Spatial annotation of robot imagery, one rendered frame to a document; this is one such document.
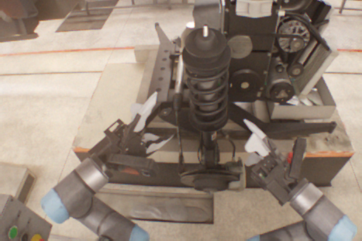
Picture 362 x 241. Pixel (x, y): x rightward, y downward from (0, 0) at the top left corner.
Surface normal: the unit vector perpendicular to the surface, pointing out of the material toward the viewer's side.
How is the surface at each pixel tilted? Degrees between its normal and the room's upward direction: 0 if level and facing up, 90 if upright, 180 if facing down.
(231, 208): 0
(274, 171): 14
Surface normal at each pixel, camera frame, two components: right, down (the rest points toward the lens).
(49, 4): -0.07, 0.73
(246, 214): -0.06, -0.69
